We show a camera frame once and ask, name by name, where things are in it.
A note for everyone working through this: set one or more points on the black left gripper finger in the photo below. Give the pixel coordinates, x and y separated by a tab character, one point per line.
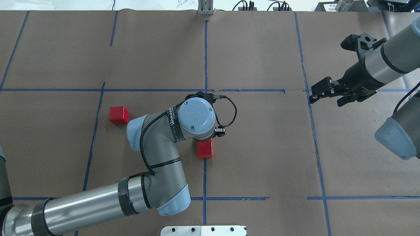
219	131

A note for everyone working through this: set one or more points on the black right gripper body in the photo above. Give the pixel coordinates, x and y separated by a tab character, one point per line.
357	77

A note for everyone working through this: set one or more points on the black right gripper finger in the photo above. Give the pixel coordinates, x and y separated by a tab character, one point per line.
345	100
326	87

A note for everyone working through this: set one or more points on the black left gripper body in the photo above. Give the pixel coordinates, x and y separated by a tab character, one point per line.
220	131

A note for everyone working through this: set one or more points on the red block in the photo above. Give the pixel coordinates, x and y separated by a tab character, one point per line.
119	115

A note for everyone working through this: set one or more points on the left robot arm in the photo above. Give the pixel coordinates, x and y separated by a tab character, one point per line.
71	160

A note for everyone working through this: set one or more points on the small metal cup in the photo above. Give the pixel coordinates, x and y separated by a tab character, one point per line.
343	5

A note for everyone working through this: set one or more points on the aluminium frame post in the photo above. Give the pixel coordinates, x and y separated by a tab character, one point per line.
205	7

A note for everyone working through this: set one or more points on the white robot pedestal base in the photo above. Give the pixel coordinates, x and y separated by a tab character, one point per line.
215	230

